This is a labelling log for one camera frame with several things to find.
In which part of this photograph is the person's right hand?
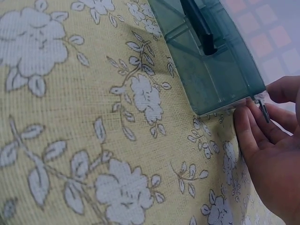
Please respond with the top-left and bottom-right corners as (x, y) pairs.
(233, 75), (300, 225)

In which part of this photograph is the teal translucent plastic box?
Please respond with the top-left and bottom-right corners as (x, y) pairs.
(147, 0), (267, 116)

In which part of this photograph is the small grey metal pin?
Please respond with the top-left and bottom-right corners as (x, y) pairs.
(255, 97), (270, 124)

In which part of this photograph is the black tool handle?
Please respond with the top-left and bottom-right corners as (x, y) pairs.
(180, 0), (218, 56)

